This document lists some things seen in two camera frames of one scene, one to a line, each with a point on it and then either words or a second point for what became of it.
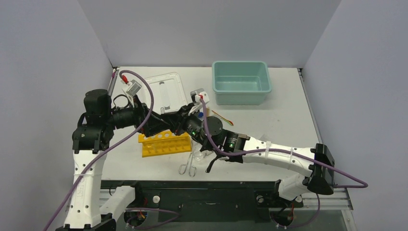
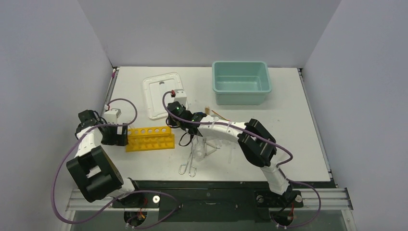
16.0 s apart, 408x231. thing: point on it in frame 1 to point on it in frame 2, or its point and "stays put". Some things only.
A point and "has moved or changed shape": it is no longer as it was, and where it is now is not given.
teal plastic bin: (241, 83) stays put
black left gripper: (153, 126) to (118, 139)
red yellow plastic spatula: (229, 122) stays put
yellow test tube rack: (164, 143) has moved or changed shape
